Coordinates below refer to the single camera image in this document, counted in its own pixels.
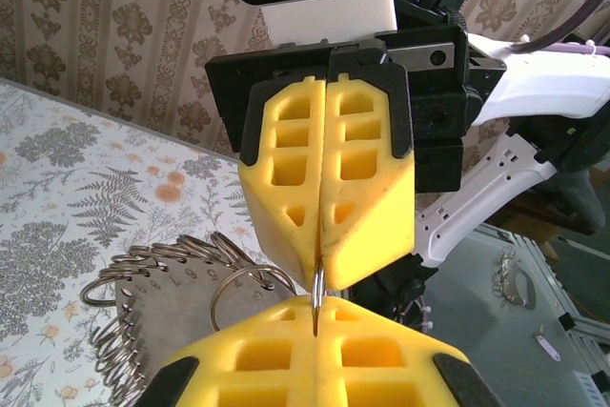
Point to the small black block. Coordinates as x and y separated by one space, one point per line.
568 322

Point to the purple key tag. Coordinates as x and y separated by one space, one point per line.
548 345

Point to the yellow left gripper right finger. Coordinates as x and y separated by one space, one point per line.
381 378

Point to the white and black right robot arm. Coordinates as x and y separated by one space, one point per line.
548 78

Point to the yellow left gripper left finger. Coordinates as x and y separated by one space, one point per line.
267 378

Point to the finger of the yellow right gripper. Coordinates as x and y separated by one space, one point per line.
267 207
381 216

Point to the grey metal sheet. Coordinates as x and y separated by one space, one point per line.
500 354

